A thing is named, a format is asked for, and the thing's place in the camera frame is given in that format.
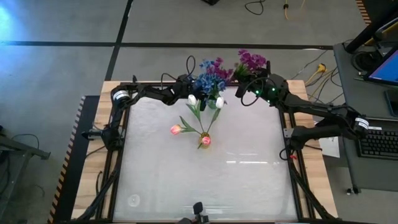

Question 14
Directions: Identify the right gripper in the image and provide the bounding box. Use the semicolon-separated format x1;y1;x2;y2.
235;60;272;98

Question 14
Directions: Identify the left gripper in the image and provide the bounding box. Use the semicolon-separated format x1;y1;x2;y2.
175;75;207;112

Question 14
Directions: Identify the white artificial tulip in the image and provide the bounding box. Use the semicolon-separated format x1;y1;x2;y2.
205;96;225;136
185;94;206;135

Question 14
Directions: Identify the blue artificial flower bunch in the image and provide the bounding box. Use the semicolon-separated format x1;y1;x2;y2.
193;60;227;101

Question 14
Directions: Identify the pink artificial tulip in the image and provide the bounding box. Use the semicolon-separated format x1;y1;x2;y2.
197;135;213;150
170;115;203;136

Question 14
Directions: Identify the green glass vase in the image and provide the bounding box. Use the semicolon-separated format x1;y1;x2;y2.
206;96;219;110

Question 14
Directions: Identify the yellow ribbed glass vase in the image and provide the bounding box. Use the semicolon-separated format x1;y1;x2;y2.
198;132;212;150

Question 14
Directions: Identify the yellow power plug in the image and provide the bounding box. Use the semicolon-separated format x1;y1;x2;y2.
304;63;328;85

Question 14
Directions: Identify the white paper sheet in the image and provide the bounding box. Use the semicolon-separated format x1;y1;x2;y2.
318;136;341;159

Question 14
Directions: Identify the transparent round disc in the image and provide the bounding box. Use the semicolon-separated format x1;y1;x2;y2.
127;194;142;208

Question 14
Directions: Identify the laptop with blue screen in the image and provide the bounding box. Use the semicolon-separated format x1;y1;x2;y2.
363;45;398;87

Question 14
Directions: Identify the black keyboard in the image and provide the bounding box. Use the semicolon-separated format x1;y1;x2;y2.
353;125;398;161

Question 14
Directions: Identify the black hazard-striped floor mat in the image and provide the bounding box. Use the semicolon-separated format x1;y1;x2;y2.
48;95;108;224

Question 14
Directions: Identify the grey side desk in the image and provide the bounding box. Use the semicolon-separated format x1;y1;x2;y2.
332;42;398;192

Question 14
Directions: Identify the grey metal stand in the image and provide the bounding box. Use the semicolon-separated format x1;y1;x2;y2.
0;124;51;224

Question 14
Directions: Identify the black right camera cable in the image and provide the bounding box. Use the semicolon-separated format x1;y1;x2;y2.
240;77;266;107

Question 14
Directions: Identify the black camera cable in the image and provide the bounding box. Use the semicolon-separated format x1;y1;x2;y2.
240;77;266;107
160;55;197;91

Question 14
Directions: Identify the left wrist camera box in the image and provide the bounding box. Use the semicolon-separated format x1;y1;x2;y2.
177;74;194;87

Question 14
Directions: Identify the black left camera cable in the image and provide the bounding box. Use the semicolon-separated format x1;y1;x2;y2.
160;55;197;91

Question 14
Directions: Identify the black floor cable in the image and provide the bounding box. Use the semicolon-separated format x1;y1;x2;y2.
244;0;266;16

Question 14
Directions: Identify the yellow floor cable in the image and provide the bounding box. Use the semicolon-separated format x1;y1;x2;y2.
282;0;307;20

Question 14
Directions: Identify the black leader arm handle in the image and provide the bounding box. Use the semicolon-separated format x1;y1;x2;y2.
192;201;210;224

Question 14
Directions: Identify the black coiled cable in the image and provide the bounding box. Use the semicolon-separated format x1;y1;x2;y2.
352;49;379;75

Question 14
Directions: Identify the black aluminium table frame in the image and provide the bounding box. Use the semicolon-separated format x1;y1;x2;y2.
74;74;340;224

